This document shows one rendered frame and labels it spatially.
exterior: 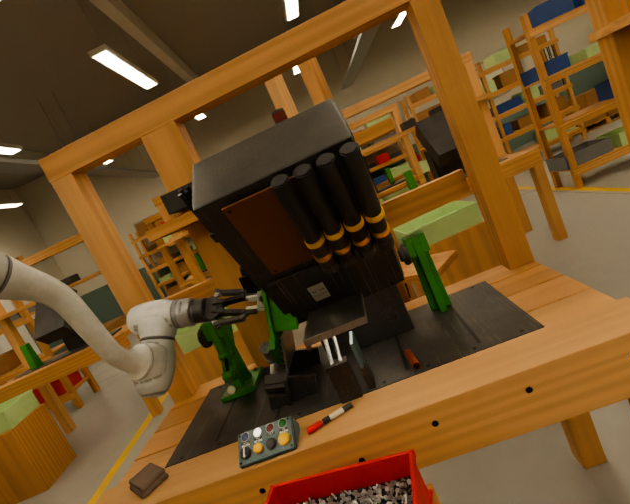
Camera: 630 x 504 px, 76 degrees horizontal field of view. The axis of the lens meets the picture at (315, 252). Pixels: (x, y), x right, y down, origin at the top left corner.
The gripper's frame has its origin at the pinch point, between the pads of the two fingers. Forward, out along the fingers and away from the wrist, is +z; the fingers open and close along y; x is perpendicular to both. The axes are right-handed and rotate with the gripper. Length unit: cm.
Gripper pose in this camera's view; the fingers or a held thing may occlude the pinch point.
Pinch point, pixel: (257, 302)
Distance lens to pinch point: 125.8
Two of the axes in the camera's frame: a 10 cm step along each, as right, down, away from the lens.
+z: 9.8, -1.4, -0.9
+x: 1.6, 5.4, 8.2
